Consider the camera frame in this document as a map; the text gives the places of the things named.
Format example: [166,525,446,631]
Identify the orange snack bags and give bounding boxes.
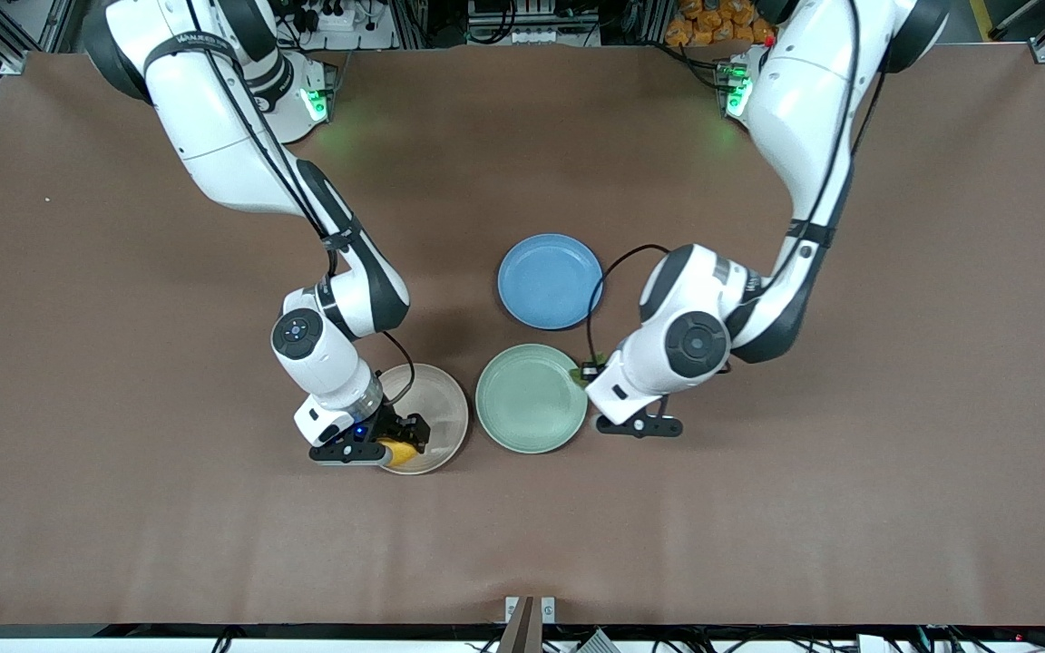
[665,0,773,48]

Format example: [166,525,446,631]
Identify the blue plate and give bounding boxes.
[497,233,605,331]

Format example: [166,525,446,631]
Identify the brown stand post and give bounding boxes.
[497,596,543,653]

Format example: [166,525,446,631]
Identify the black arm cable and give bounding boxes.
[185,0,417,407]
[584,0,861,365]

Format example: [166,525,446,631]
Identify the white power strip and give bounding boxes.
[291,0,396,51]

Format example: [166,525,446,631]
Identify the beige plate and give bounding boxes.
[368,363,470,476]

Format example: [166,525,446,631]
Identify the white table edge bracket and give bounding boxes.
[504,596,556,625]

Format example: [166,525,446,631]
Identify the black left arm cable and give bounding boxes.
[584,0,861,365]

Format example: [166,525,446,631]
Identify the pale green plate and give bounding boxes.
[474,343,590,455]

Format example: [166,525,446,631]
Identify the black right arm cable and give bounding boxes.
[185,0,417,407]

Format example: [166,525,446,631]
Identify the metal equipment rack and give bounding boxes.
[466,0,601,46]

